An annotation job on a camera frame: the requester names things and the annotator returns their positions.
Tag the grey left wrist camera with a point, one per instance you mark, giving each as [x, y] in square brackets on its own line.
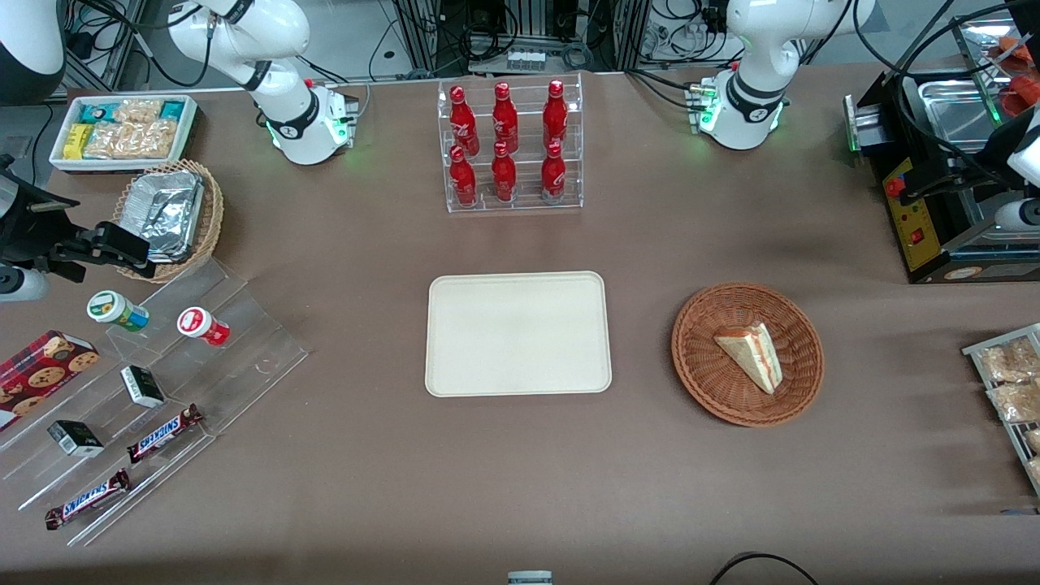
[1020, 216]

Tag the red cola bottle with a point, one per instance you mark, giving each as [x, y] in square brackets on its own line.
[462, 122]
[462, 179]
[553, 175]
[555, 118]
[504, 175]
[504, 120]

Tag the tray of packaged snacks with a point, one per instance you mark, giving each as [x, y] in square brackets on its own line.
[975, 351]

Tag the small black box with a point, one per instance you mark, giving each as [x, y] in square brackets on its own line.
[75, 439]
[142, 387]

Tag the white plastic snack bin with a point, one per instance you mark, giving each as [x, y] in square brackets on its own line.
[58, 158]

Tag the yellow snack packet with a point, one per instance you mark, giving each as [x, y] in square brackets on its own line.
[77, 141]

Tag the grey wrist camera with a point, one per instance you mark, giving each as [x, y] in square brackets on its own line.
[1020, 216]
[23, 284]

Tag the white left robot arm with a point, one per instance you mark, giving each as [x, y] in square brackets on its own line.
[756, 49]

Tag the green lid snack cup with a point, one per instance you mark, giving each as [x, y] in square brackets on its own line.
[110, 307]

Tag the aluminium foil container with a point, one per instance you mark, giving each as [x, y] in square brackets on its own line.
[166, 211]

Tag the red lid snack cup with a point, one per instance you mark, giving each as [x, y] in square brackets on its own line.
[199, 323]

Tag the snickers chocolate bar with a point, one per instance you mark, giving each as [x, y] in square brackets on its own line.
[162, 435]
[88, 500]

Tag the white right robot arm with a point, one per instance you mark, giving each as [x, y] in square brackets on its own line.
[284, 32]

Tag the cream rectangular tray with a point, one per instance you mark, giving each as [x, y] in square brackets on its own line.
[517, 335]

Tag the black food warmer machine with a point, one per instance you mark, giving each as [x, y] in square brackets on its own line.
[918, 236]

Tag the clear acrylic bottle rack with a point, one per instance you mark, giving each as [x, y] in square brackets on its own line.
[528, 140]

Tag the teal snack packet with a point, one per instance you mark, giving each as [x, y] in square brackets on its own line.
[172, 110]
[97, 112]

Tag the small grey white object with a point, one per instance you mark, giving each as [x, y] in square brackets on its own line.
[530, 578]

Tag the white power strip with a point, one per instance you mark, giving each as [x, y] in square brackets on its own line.
[526, 60]

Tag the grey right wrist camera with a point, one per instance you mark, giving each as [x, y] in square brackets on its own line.
[23, 284]

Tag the red cookie box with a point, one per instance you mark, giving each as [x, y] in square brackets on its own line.
[41, 374]

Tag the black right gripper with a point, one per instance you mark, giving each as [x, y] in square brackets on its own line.
[31, 237]

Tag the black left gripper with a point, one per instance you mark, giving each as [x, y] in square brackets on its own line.
[964, 179]

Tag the light wicker basket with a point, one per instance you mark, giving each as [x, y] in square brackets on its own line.
[213, 219]

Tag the triangular sandwich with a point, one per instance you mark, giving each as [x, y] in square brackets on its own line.
[751, 353]

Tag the brown round wicker basket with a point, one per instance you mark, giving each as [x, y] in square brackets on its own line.
[707, 366]

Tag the small clear cracker bag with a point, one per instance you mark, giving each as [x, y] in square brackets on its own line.
[138, 110]

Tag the clear acrylic stepped display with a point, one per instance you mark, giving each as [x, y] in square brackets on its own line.
[244, 341]

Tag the large clear cracker bag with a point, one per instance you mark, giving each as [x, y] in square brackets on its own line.
[134, 140]

